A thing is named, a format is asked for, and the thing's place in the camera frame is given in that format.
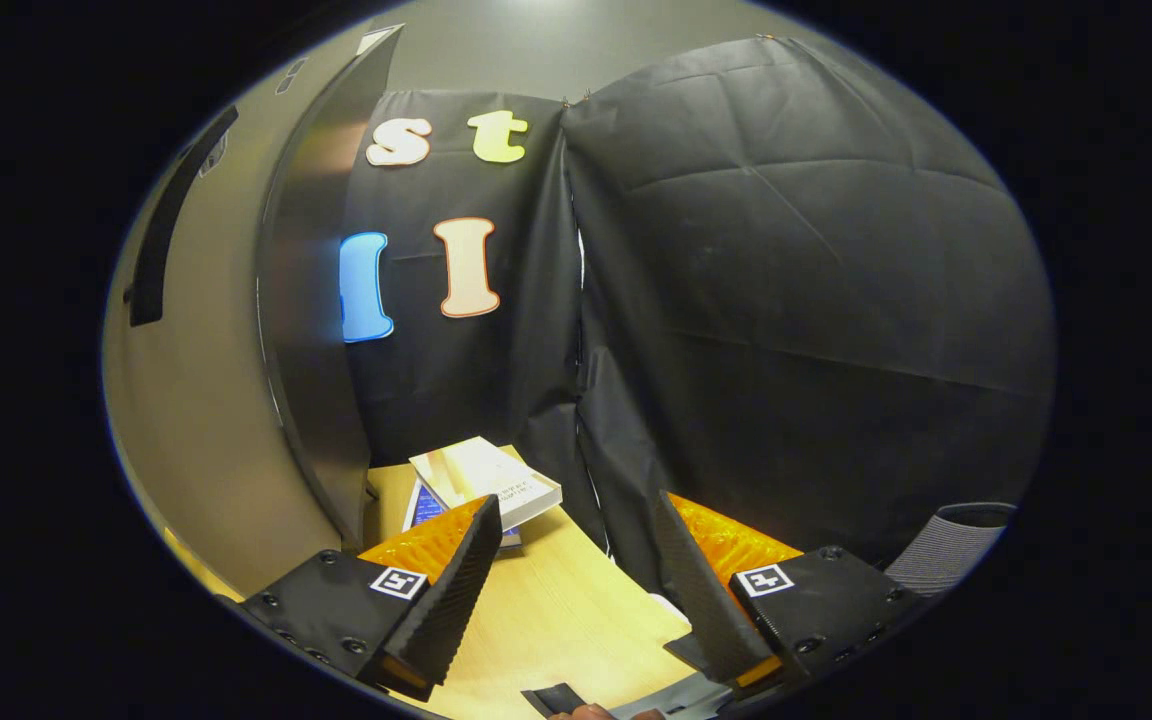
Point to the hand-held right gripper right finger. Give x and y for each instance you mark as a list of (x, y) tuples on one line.
[(701, 590)]

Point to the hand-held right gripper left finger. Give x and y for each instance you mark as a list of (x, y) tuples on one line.
[(461, 590)]

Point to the grey shoe cabinet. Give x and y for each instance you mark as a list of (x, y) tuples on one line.
[(311, 350)]

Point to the grey cabinet door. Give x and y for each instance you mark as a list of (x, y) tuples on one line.
[(206, 400)]

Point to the blue book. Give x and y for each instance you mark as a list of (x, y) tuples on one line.
[(426, 505)]

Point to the white book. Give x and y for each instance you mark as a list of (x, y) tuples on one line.
[(476, 475)]

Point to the grey ribbed object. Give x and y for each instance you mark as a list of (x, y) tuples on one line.
[(951, 550)]

